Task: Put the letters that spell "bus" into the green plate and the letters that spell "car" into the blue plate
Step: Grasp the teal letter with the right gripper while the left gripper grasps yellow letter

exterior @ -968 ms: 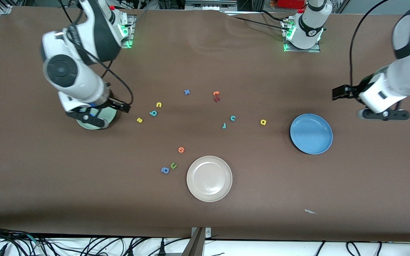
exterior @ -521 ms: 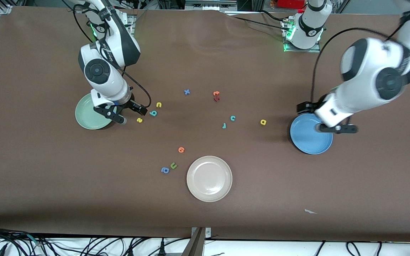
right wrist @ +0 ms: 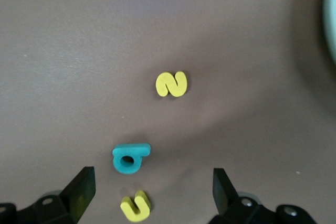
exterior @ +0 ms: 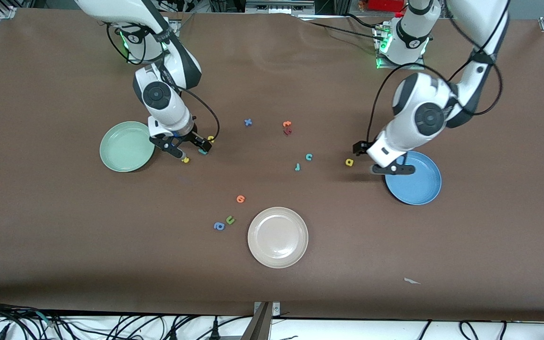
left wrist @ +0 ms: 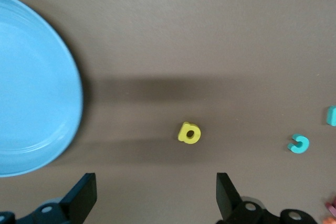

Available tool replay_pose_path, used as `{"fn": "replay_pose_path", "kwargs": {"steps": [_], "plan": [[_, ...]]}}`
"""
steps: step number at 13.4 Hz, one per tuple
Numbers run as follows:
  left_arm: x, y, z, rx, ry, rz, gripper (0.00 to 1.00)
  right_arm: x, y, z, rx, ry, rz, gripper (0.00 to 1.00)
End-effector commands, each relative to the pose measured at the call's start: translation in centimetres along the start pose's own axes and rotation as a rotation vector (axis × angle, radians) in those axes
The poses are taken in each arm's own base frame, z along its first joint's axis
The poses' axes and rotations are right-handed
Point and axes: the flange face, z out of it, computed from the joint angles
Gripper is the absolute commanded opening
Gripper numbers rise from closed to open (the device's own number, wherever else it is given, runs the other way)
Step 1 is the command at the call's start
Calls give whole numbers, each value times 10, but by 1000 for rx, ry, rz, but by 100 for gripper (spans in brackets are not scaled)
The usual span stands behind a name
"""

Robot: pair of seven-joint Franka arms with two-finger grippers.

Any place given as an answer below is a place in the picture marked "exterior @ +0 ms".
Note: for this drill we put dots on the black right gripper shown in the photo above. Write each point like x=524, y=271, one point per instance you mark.
x=193, y=137

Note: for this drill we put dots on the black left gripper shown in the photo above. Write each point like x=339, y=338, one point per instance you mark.
x=360, y=147

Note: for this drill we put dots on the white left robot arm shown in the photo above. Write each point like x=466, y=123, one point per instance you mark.
x=428, y=118

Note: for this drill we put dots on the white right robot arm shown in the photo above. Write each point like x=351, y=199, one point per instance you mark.
x=158, y=97

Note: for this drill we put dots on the blue plate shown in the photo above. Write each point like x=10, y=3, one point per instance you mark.
x=418, y=184

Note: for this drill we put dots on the green plate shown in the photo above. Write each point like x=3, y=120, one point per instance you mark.
x=123, y=146

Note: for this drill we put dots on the blue foam letter a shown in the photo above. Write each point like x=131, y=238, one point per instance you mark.
x=216, y=227

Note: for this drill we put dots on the beige plate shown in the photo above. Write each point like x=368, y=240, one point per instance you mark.
x=277, y=237

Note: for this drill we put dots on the white paper scrap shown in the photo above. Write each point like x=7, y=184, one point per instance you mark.
x=412, y=281

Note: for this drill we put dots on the red box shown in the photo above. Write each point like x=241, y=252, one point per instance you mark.
x=385, y=4

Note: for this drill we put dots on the grey device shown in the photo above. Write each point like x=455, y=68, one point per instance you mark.
x=276, y=7

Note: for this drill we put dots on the black plug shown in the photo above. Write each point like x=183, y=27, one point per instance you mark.
x=214, y=330
x=173, y=333

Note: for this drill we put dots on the grey aluminium beam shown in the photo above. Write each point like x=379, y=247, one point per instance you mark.
x=259, y=328

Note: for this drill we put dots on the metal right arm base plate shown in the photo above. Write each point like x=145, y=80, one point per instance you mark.
x=175, y=26

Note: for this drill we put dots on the silver table bracket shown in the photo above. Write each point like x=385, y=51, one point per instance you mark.
x=276, y=309

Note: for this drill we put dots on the aluminium table frame corner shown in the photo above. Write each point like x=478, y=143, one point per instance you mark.
x=7, y=12

